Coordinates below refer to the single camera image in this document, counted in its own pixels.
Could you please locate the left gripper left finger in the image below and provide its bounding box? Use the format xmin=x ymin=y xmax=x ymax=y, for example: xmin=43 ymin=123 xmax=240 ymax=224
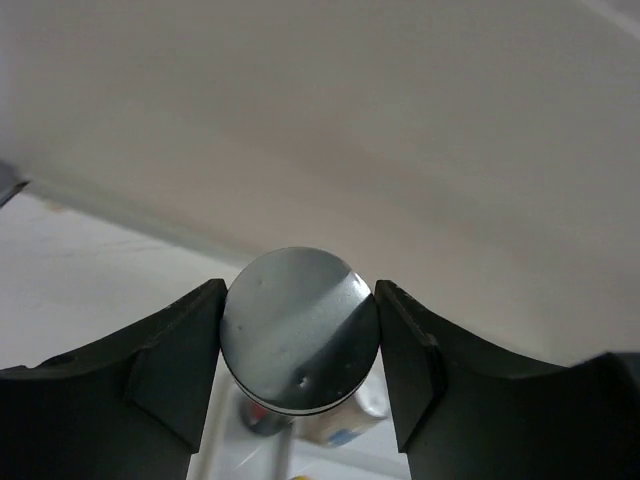
xmin=1 ymin=279 xmax=226 ymax=479

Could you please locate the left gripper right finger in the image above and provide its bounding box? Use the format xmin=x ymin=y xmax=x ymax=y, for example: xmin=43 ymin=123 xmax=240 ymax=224
xmin=375 ymin=280 xmax=639 ymax=479

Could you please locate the white granule jar blue label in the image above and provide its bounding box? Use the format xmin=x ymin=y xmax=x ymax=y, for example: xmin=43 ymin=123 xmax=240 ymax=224
xmin=296 ymin=382 xmax=390 ymax=448

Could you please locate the dark soy sauce bottle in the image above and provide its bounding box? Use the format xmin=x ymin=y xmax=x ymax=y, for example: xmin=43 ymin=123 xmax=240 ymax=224
xmin=238 ymin=393 xmax=292 ymax=437

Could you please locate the white divided organizer tray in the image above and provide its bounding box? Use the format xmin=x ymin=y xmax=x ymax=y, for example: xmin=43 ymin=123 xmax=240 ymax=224
xmin=187 ymin=365 xmax=411 ymax=479

